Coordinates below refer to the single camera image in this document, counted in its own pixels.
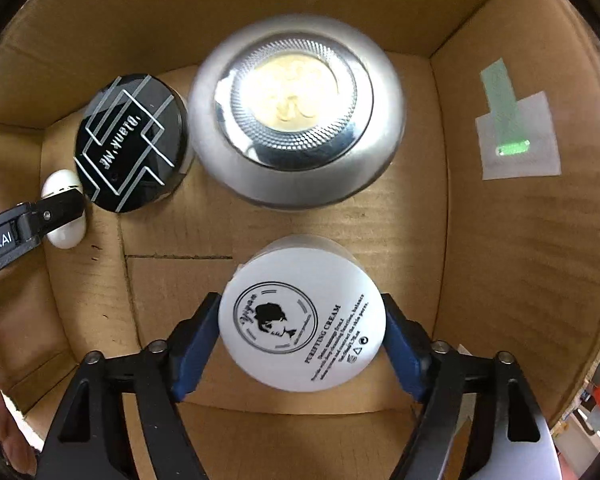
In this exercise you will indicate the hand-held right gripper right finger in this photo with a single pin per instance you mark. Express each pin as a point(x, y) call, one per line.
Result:
point(405, 360)

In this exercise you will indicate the cardboard box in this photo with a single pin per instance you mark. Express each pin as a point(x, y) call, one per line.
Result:
point(500, 270)

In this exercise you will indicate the silver round jar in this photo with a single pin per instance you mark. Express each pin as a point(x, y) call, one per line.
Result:
point(300, 110)

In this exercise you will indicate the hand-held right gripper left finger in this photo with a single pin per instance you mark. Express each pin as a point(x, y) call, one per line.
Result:
point(196, 360)

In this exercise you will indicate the white sticker label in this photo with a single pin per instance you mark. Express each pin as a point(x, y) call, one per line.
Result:
point(535, 135)

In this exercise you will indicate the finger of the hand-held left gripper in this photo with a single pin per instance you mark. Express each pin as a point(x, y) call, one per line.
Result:
point(55, 210)

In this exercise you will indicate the white cream jar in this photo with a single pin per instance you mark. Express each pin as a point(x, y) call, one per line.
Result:
point(300, 320)

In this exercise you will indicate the white oval earbud case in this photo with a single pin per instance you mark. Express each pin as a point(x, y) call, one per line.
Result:
point(67, 235)

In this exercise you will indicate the black round compact case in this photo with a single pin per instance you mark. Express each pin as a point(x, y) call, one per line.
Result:
point(130, 145)

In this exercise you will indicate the green tape strip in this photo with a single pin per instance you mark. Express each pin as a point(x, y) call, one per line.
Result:
point(502, 105)

